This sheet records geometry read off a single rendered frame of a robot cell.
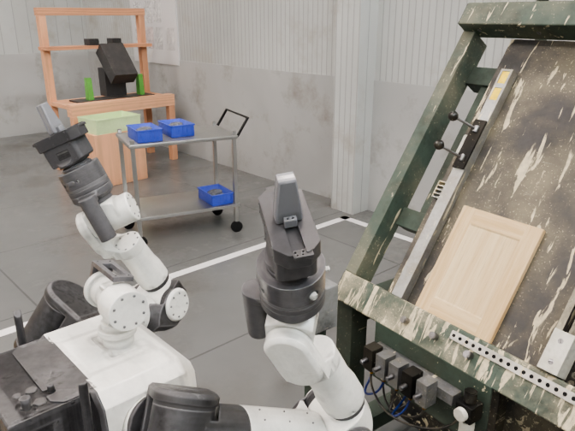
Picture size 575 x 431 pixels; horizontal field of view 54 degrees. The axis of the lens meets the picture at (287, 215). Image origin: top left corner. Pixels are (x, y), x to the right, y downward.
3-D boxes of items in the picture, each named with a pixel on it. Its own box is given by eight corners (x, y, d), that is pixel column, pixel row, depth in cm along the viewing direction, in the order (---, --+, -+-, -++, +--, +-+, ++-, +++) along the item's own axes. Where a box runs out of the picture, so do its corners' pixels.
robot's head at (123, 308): (112, 349, 89) (106, 298, 86) (87, 323, 96) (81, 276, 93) (151, 335, 93) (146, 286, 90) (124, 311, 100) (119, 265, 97)
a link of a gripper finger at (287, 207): (299, 174, 62) (301, 215, 66) (271, 179, 62) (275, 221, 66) (303, 183, 61) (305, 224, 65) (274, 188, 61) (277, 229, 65)
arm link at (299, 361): (299, 339, 72) (335, 395, 80) (310, 285, 79) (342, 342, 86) (254, 343, 75) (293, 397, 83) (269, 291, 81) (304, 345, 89)
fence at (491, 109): (397, 296, 215) (391, 292, 212) (506, 73, 218) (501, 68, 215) (406, 301, 211) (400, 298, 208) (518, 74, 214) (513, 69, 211)
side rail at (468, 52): (360, 277, 238) (345, 269, 230) (475, 45, 241) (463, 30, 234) (370, 282, 233) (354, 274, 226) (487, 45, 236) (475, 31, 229)
